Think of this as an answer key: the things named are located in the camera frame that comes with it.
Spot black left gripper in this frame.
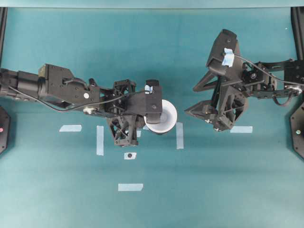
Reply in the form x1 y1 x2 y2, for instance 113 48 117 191
97 80 162 146

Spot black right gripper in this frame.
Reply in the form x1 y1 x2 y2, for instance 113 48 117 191
185 58 278 132

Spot black cup holder with handle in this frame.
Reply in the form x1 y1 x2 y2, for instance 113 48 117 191
143 116 177 135

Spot white paper cup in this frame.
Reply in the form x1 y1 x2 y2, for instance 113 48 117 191
144 99 178 133

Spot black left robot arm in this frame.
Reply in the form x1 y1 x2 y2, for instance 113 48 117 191
0 64 162 147

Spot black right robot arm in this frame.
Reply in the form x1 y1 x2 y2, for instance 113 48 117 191
185 59 304 132

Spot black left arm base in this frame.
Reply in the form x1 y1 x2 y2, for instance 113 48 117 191
0 106 10 153

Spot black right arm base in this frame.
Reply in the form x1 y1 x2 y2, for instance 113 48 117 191
290 103 304 159

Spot blue tape strip vertical left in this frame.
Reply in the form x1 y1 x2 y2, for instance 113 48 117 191
96 125 104 156

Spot blue tape strip vertical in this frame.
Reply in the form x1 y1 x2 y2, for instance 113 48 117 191
176 122 184 150
96 125 104 156

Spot blue tape strip right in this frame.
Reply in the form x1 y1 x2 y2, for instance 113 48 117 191
230 126 253 133

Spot tape patch with black dot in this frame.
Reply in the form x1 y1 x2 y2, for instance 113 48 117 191
124 152 137 160

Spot blue tape strip vertical centre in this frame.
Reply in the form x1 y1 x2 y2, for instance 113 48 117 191
176 122 184 150

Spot blue tape strip left slanted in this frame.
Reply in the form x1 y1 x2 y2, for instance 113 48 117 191
59 124 82 132

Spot blue tape strip bottom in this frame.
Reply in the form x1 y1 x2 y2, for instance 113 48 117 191
118 183 143 191

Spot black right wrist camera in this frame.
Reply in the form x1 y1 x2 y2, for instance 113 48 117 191
206 29 238 76

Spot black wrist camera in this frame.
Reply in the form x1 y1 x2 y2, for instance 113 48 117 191
206 29 238 76
146 79 160 87

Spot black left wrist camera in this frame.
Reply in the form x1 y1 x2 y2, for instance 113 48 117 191
146 79 160 87

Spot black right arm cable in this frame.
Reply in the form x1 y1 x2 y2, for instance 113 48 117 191
234 54 304 86

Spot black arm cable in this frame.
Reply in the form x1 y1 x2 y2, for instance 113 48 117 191
234 54 304 86
7 85 148 113

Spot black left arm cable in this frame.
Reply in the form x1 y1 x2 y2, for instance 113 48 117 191
7 85 148 113

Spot black right frame rail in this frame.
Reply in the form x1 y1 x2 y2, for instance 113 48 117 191
291 6 304 60

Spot black frame rail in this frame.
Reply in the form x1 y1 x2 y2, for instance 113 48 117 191
0 7 8 63
291 6 304 60

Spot black left frame rail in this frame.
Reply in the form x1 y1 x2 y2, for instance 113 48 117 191
0 7 8 63

